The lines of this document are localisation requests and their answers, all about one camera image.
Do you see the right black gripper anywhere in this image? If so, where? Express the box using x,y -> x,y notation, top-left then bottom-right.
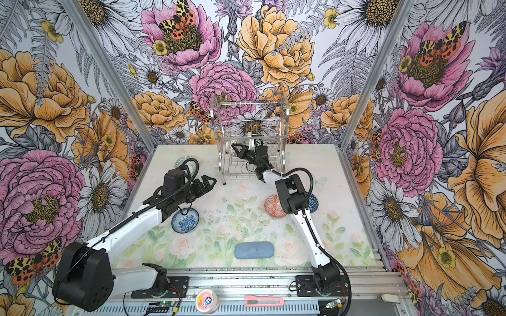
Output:
232,143 -> 262,166

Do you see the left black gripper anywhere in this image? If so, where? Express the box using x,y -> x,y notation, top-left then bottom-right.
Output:
176,175 -> 217,204

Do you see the white black lattice bowl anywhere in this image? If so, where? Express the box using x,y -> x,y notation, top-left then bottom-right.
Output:
227,139 -> 241,157

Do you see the steel wire dish rack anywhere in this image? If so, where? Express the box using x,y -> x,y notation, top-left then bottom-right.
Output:
210,92 -> 290,184

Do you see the blue floral ceramic bowl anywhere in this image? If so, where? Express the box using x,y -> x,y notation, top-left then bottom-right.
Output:
171,208 -> 200,234

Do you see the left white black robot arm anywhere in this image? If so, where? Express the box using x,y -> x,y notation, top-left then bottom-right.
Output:
52,167 -> 217,312

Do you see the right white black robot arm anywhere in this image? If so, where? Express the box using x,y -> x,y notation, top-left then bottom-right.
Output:
231,144 -> 345,294

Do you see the green patterned ceramic bowl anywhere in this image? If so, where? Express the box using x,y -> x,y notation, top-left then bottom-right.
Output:
174,155 -> 196,174

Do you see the red patterned ceramic bowl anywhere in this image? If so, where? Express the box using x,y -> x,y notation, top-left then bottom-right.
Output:
264,195 -> 287,219

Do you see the blue grey sponge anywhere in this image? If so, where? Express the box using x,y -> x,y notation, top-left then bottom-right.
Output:
235,242 -> 274,260

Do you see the dark blue patterned bowl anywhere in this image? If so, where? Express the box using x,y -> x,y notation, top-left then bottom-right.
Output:
308,194 -> 319,214

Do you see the round pink sticker tin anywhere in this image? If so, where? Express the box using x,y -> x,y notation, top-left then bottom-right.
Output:
195,289 -> 220,314

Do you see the pink utility knife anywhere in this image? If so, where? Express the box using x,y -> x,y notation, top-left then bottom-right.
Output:
245,295 -> 285,308

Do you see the small green circuit board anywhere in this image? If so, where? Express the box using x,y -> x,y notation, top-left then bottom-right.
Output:
148,301 -> 179,311

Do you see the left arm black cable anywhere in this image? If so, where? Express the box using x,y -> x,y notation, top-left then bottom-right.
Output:
55,157 -> 200,301

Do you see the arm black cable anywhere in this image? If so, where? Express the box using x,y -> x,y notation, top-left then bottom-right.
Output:
55,157 -> 200,301
252,136 -> 353,316

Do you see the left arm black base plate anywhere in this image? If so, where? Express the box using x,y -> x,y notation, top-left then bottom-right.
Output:
130,276 -> 190,299

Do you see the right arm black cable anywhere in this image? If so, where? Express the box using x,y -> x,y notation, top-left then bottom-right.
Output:
252,136 -> 353,316

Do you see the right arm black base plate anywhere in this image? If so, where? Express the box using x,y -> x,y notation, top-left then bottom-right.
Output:
295,275 -> 351,298

